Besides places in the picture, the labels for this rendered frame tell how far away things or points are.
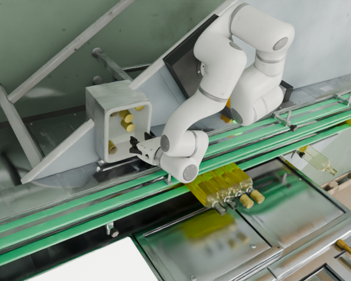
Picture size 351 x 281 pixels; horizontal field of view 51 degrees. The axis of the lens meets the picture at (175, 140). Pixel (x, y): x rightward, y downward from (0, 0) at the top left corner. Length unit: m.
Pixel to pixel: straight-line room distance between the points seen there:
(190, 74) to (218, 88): 0.43
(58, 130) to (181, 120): 1.09
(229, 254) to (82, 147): 0.66
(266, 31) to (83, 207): 0.79
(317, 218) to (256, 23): 1.03
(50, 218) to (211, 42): 0.74
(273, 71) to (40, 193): 0.83
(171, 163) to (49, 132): 1.00
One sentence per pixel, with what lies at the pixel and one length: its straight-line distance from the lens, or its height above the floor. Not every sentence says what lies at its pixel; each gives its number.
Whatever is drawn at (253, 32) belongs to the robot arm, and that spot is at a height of 1.14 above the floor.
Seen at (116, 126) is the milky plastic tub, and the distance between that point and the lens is 1.32.
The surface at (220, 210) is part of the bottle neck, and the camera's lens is 1.36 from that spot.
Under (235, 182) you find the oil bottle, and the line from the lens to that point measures 1.45.
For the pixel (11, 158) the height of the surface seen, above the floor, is 0.35.
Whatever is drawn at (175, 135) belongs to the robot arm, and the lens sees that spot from 0.95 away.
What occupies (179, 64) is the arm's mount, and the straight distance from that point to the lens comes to 1.28.
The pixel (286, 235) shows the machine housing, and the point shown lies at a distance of 1.60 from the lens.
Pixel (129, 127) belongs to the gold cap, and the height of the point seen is 0.81.
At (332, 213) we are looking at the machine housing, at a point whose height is 1.28.
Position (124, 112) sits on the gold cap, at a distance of 1.28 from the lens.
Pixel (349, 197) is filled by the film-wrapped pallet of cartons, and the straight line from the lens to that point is 5.68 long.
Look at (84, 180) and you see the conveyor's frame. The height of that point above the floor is 0.83.
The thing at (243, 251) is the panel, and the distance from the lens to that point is 1.44.
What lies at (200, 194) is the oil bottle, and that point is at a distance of 1.40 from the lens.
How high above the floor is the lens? 1.74
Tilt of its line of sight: 39 degrees down
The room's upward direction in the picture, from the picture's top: 135 degrees clockwise
